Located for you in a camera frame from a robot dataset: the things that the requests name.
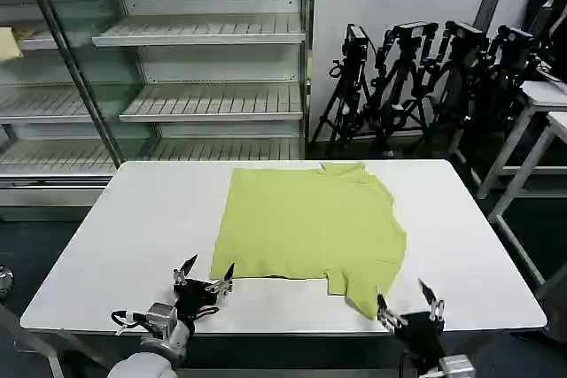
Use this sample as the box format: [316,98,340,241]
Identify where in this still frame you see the grey round object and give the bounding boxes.
[0,265,15,305]

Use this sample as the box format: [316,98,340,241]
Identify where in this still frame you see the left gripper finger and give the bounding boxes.
[172,254,198,286]
[206,262,237,297]

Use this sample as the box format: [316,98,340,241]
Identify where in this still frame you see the black computer monitor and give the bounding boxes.
[524,0,567,83]

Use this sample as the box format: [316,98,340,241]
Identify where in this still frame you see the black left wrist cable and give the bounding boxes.
[109,305,221,336]

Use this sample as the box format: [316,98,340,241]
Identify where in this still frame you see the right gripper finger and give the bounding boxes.
[417,277,447,322]
[376,293,403,331]

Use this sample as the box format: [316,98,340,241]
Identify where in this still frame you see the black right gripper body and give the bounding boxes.
[391,311,445,366]

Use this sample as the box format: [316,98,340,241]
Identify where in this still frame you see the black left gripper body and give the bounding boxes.
[172,277,223,321]

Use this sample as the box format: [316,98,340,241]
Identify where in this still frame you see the yellow-green shirt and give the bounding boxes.
[208,162,408,321]

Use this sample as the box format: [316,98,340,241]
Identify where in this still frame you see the white side table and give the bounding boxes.
[476,79,567,200]
[486,110,567,304]

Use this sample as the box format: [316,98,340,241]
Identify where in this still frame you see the white display shelf unit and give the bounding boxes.
[0,0,314,222]

